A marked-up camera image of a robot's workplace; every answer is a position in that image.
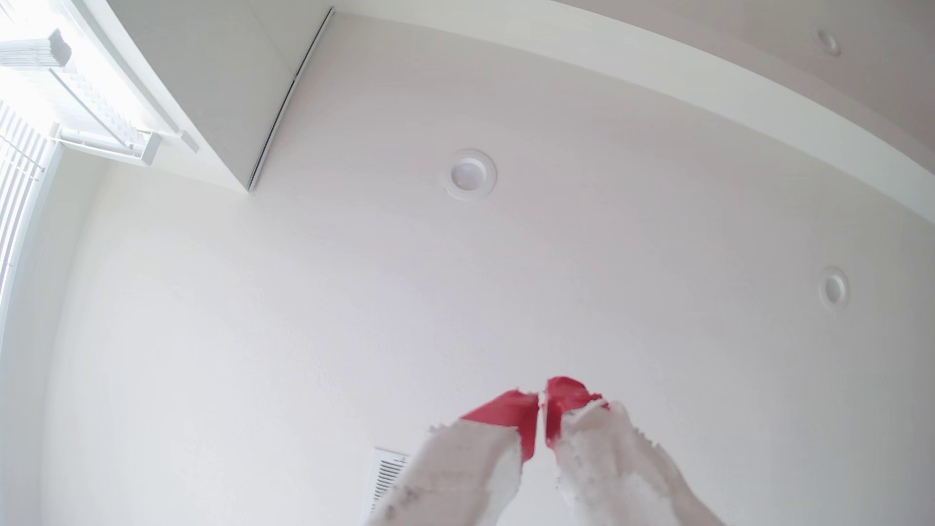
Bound white blind headrail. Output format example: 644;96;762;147
0;29;73;70

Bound white slatted air vent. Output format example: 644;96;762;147
367;447;410;517

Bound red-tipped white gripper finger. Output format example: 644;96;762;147
543;376;726;526
365;389;540;526

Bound white window blinds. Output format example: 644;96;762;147
50;69;163;168
0;102;54;293

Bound thin grey ceiling track strip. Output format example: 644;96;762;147
247;7;337;194

